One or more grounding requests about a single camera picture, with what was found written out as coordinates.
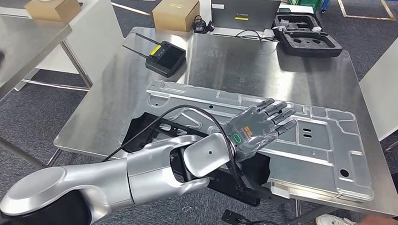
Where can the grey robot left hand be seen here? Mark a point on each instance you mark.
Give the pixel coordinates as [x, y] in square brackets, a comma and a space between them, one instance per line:
[251, 130]

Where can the black power adapter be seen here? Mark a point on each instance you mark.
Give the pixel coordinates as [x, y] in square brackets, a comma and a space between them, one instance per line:
[200, 25]

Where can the small white cap piece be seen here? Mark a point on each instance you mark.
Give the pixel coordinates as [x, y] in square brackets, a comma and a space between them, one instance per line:
[316, 29]

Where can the green plastic crate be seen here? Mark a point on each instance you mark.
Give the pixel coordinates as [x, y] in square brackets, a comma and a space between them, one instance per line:
[305, 2]

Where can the black foam packing tray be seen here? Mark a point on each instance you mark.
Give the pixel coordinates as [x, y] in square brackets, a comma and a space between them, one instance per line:
[307, 44]

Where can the black plastic perforated panel part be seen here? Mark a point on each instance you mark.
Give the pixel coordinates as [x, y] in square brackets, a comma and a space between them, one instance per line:
[145, 133]

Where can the brown cardboard box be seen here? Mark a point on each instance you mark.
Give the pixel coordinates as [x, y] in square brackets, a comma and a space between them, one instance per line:
[176, 13]
[52, 5]

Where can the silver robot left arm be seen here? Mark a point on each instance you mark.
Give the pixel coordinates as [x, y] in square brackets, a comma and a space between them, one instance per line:
[117, 178]

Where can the steel side table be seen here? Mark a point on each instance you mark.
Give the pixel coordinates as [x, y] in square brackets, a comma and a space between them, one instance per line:
[19, 52]

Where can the black remote controller with antennas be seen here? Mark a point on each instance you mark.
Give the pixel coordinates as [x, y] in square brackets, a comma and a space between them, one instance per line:
[166, 59]

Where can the steel workbench table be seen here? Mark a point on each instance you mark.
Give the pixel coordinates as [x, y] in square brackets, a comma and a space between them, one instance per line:
[237, 66]

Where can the large stamped aluminium panel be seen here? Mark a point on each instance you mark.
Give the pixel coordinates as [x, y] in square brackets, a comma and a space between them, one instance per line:
[316, 152]

